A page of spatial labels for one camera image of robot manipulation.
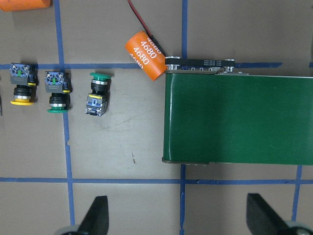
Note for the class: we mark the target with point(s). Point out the plain orange cylinder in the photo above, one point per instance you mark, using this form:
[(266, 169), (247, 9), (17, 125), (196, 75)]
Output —
[(20, 5)]

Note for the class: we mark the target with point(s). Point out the yellow push button switch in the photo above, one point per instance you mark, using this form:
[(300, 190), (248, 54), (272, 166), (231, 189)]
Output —
[(24, 76)]

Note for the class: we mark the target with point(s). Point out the green push button switch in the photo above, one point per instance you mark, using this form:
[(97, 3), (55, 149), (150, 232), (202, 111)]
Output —
[(58, 83), (97, 100)]

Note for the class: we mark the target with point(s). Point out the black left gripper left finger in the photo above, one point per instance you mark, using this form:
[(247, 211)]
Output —
[(96, 221)]

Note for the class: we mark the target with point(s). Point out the orange cylinder with 4680 print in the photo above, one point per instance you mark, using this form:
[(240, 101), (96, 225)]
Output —
[(147, 55)]

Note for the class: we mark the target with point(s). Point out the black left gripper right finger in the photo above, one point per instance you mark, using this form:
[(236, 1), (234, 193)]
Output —
[(261, 219)]

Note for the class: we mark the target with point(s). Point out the green conveyor belt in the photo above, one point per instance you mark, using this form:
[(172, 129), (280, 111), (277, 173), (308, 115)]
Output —
[(216, 115)]

